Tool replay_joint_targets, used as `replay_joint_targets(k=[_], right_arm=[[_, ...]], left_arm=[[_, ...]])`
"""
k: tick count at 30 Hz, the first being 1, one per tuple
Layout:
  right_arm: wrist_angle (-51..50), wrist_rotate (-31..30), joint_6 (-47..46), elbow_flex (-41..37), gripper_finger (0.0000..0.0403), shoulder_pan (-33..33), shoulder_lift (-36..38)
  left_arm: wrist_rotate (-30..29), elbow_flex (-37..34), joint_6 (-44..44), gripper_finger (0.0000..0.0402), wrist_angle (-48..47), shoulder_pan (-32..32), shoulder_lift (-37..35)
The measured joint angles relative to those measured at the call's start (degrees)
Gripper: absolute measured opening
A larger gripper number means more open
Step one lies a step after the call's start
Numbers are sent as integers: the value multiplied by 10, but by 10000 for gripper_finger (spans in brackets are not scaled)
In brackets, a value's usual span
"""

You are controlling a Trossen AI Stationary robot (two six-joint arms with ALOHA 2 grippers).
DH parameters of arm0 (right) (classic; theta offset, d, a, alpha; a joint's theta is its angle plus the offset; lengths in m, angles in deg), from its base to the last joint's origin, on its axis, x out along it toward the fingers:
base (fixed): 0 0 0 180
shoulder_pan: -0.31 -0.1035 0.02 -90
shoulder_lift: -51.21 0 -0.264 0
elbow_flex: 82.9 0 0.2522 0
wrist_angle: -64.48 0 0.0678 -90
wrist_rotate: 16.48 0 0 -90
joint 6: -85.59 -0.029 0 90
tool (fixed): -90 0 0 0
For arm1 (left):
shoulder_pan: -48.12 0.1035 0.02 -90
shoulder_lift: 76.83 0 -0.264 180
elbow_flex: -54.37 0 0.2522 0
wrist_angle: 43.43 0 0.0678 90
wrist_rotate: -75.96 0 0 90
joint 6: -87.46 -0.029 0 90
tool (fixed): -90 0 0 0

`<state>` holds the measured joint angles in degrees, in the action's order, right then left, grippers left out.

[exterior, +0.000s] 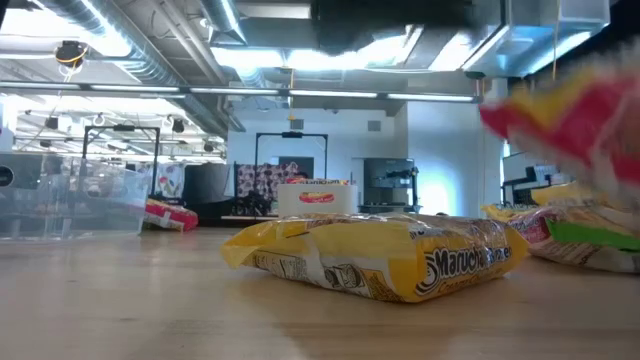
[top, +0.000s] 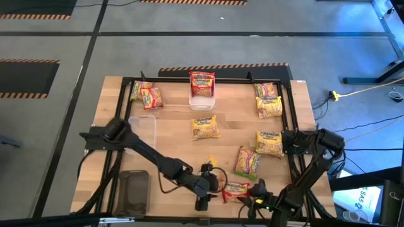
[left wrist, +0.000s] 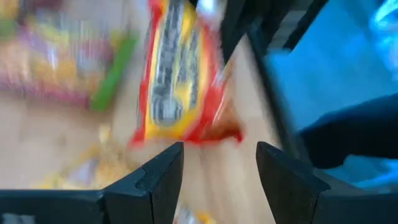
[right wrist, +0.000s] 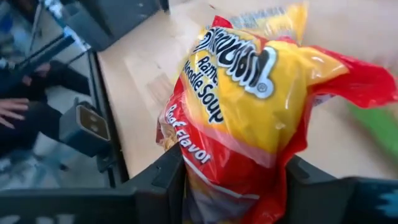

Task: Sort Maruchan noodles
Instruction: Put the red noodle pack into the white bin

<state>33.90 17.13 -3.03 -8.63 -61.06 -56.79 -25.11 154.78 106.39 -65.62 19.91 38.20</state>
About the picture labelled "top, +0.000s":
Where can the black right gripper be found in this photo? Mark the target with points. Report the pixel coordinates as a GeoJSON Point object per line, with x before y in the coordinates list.
{"type": "Point", "coordinates": [266, 198]}

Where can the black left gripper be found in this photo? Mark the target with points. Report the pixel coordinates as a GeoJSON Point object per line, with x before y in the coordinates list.
{"type": "Point", "coordinates": [205, 186]}

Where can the red ramen noodle pack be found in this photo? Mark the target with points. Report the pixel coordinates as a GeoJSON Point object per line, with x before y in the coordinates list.
{"type": "Point", "coordinates": [202, 85]}
{"type": "Point", "coordinates": [235, 191]}
{"type": "Point", "coordinates": [152, 98]}

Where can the yellow creamy chicken ramen pack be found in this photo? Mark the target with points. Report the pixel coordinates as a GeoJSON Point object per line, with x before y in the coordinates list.
{"type": "Point", "coordinates": [269, 143]}
{"type": "Point", "coordinates": [213, 161]}
{"type": "Point", "coordinates": [205, 127]}
{"type": "Point", "coordinates": [269, 107]}

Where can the lime chili shrimp ramen pack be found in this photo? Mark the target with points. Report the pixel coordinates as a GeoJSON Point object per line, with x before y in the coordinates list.
{"type": "Point", "coordinates": [265, 89]}
{"type": "Point", "coordinates": [247, 162]}
{"type": "Point", "coordinates": [136, 89]}

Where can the black plastic bin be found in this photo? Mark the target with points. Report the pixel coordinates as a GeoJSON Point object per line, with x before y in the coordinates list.
{"type": "Point", "coordinates": [132, 192]}

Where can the clear plastic bin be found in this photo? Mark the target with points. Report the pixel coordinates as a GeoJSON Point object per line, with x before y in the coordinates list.
{"type": "Point", "coordinates": [145, 129]}

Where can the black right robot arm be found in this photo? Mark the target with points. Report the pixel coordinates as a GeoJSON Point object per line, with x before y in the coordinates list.
{"type": "Point", "coordinates": [311, 176]}

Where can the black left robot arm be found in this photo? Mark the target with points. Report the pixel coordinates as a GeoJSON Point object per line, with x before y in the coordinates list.
{"type": "Point", "coordinates": [148, 150]}

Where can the white plastic bin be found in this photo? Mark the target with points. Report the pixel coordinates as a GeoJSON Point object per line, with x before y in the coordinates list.
{"type": "Point", "coordinates": [202, 104]}

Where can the clear plastic cup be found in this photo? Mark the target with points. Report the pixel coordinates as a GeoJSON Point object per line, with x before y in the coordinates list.
{"type": "Point", "coordinates": [351, 216]}

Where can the white printed sign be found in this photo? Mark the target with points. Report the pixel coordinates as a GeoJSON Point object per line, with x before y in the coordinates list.
{"type": "Point", "coordinates": [363, 201]}

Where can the black desk edge bar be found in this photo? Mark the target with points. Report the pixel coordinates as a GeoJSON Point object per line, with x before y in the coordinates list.
{"type": "Point", "coordinates": [366, 179]}

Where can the black hazard-striped floor mat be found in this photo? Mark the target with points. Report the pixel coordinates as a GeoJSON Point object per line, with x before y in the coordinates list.
{"type": "Point", "coordinates": [31, 6]}
{"type": "Point", "coordinates": [22, 79]}
{"type": "Point", "coordinates": [189, 2]}
{"type": "Point", "coordinates": [271, 72]}

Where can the yellow power plug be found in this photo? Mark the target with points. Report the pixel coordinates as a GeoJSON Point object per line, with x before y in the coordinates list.
{"type": "Point", "coordinates": [334, 95]}

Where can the silver metal bracket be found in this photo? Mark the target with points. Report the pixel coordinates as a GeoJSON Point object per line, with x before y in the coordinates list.
{"type": "Point", "coordinates": [116, 220]}

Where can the black aluminium table frame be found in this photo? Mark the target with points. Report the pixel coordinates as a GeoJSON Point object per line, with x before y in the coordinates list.
{"type": "Point", "coordinates": [236, 80]}

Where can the metal desk leg frame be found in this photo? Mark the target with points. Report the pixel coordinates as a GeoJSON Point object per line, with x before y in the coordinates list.
{"type": "Point", "coordinates": [360, 80]}

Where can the grey floor bracket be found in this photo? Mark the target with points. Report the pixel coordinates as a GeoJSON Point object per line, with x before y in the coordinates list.
{"type": "Point", "coordinates": [9, 142]}

